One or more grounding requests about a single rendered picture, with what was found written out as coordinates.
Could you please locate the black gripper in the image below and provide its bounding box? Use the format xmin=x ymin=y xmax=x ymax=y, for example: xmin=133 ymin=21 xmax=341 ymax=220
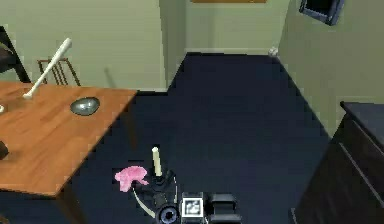
xmin=131 ymin=171 xmax=182 ymax=224

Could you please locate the dark chest of drawers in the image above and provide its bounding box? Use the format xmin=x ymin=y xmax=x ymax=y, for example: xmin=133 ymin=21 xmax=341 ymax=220
xmin=291 ymin=100 xmax=384 ymax=224

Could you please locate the pink crumpled cloth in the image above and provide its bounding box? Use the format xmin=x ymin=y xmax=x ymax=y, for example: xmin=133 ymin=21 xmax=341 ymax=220
xmin=114 ymin=165 xmax=150 ymax=193

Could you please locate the cream candle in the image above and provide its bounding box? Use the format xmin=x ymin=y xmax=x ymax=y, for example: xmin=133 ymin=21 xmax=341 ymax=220
xmin=151 ymin=146 xmax=163 ymax=177

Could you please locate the grey metal bowl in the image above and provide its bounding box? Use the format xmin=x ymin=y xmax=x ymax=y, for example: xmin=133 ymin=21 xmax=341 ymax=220
xmin=69 ymin=96 xmax=101 ymax=117

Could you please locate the brown wooden table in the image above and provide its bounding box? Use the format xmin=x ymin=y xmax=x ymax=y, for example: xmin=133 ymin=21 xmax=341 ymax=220
xmin=0 ymin=81 xmax=140 ymax=224

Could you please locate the dark brown round object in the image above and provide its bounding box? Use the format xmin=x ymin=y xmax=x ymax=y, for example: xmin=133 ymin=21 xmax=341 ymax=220
xmin=0 ymin=140 xmax=10 ymax=160

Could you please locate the white baseball bat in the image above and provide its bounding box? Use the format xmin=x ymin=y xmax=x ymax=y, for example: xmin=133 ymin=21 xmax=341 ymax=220
xmin=22 ymin=37 xmax=73 ymax=100

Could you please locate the black chair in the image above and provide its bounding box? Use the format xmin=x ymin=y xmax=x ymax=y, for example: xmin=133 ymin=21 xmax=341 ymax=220
xmin=0 ymin=25 xmax=32 ymax=84

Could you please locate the dark blue framed picture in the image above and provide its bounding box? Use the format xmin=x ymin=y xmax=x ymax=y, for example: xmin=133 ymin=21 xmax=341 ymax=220
xmin=298 ymin=0 xmax=345 ymax=27

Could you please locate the brown wire chair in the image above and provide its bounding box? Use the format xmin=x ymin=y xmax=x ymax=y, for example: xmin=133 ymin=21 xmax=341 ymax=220
xmin=37 ymin=57 xmax=82 ymax=87

